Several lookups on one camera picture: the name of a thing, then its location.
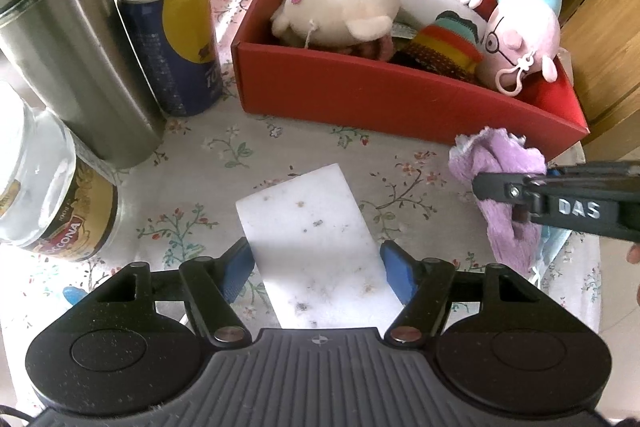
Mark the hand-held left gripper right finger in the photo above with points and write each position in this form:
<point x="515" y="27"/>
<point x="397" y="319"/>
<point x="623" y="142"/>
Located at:
<point x="397" y="269"/>

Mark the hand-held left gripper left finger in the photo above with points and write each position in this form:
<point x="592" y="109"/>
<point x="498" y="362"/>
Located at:
<point x="237" y="269"/>

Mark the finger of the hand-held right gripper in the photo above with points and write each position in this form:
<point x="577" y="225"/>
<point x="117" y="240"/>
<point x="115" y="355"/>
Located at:
<point x="500" y="187"/>

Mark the purple cloth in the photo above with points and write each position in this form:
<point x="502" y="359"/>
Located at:
<point x="505" y="157"/>

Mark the white sponge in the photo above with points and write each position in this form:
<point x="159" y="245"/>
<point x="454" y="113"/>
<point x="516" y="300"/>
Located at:
<point x="310" y="247"/>

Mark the red cardboard box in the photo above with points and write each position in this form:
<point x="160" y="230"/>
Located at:
<point x="400" y="97"/>

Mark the pink pig plush toy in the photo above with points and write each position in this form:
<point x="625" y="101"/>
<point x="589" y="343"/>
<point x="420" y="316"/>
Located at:
<point x="525" y="32"/>

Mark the pink knitted sock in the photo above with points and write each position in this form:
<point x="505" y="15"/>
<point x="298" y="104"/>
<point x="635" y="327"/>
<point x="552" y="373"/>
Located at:
<point x="370" y="49"/>

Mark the person's right hand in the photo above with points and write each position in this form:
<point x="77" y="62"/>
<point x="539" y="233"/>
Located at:
<point x="635" y="253"/>

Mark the blue face mask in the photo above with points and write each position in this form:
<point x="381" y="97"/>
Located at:
<point x="550" y="252"/>

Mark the floral tablecloth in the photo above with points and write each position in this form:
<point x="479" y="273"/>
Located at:
<point x="300" y="142"/>

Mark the rainbow striped sock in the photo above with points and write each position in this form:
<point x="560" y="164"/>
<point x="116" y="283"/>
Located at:
<point x="440" y="44"/>

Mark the glass jar with label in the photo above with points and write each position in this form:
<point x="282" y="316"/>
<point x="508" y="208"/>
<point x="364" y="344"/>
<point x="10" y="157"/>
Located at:
<point x="55" y="207"/>

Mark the wooden cabinet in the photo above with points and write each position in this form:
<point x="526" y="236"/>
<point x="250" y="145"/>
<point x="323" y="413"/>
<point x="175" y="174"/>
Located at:
<point x="605" y="7"/>

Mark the blue and yellow drink can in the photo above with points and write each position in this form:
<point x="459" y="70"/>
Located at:
<point x="170" y="37"/>

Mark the stainless steel thermos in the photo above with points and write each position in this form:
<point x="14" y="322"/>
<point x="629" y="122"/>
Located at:
<point x="70" y="47"/>

